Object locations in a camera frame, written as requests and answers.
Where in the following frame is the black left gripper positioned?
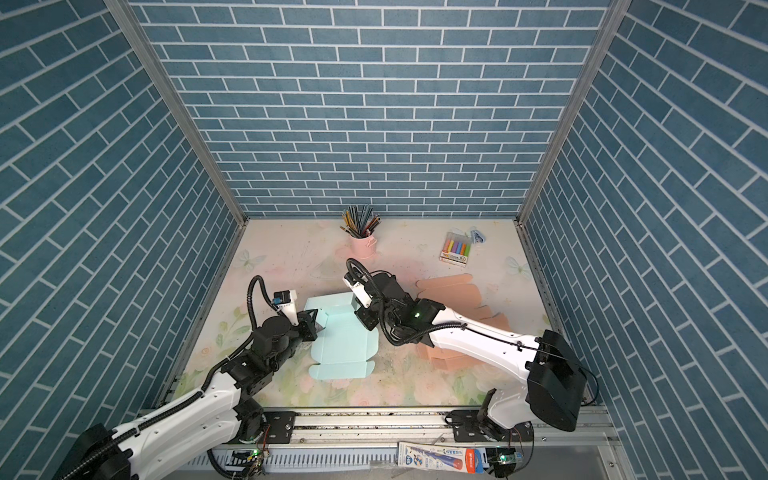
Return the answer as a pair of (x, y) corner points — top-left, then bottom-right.
(268, 306), (321, 375)

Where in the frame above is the light blue paper box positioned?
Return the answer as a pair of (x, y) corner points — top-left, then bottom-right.
(305, 292), (379, 381)

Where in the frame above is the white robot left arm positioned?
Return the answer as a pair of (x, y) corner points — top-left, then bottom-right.
(54, 290), (320, 479)

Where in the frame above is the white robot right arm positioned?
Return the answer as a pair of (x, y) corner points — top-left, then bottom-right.
(344, 258), (592, 441)

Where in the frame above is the pink flat paper box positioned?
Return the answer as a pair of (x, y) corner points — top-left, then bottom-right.
(416, 274), (508, 371)

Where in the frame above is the white toothpaste style box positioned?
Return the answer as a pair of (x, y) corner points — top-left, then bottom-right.
(397, 442), (487, 474)

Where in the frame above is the pink metal pencil bucket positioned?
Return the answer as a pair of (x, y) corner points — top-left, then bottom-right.
(349, 235), (377, 260)

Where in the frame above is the bundle of coloured pencils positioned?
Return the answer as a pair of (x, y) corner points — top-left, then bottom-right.
(341, 205), (381, 239)

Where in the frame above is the pack of coloured markers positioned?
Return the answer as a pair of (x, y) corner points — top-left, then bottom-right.
(439, 232), (472, 267)

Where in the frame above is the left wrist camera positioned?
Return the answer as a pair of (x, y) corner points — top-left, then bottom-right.
(272, 290), (299, 326)

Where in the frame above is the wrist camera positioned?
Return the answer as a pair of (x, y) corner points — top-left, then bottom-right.
(343, 273), (373, 308)
(272, 290), (299, 326)

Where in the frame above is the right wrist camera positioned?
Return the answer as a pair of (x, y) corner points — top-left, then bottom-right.
(343, 273), (373, 308)

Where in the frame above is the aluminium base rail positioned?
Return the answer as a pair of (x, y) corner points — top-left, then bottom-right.
(264, 407), (620, 448)

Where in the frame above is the left aluminium corner post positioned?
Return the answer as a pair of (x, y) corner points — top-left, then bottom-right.
(104, 0), (248, 226)

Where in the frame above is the aluminium corner post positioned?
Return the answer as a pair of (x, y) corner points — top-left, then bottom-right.
(104, 0), (248, 226)
(517, 0), (634, 224)

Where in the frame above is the right aluminium corner post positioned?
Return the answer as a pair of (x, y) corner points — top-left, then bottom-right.
(517, 0), (634, 224)

